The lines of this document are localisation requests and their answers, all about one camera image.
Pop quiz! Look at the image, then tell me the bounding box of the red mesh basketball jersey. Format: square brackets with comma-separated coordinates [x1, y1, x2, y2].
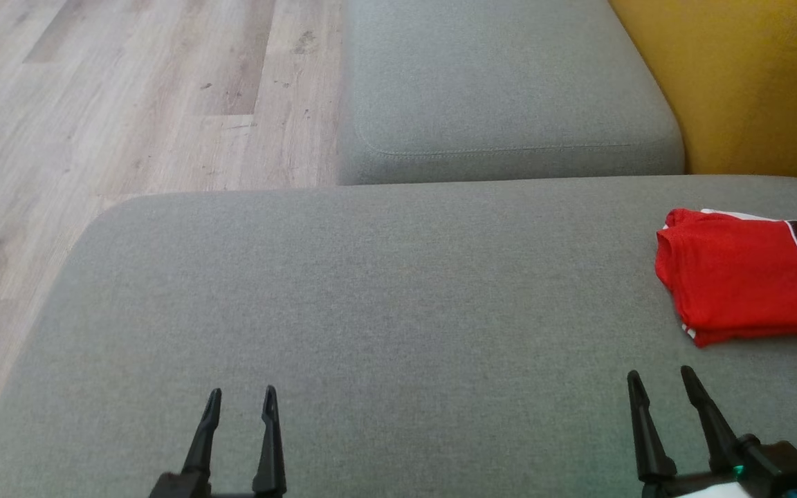
[654, 208, 797, 341]

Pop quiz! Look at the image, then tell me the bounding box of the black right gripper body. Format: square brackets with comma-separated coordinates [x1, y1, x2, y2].
[640, 434, 797, 498]

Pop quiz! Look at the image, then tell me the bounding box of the small grey sofa cushion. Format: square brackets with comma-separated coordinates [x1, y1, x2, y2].
[336, 0, 687, 187]

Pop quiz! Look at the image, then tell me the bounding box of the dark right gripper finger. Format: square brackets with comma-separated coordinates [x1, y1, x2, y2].
[626, 370, 678, 484]
[680, 365, 742, 475]

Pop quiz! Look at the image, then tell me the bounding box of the yellow upholstered cushion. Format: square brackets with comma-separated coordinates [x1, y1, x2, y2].
[608, 0, 797, 189]

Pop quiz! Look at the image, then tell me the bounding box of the large grey sofa seat cushion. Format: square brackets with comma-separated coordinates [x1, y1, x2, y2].
[0, 174, 797, 498]

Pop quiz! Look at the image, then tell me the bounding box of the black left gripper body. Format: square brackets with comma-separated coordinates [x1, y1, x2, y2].
[148, 474, 288, 498]

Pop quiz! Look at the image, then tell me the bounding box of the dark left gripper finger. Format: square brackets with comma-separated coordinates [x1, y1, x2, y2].
[253, 385, 288, 496]
[180, 387, 223, 479]

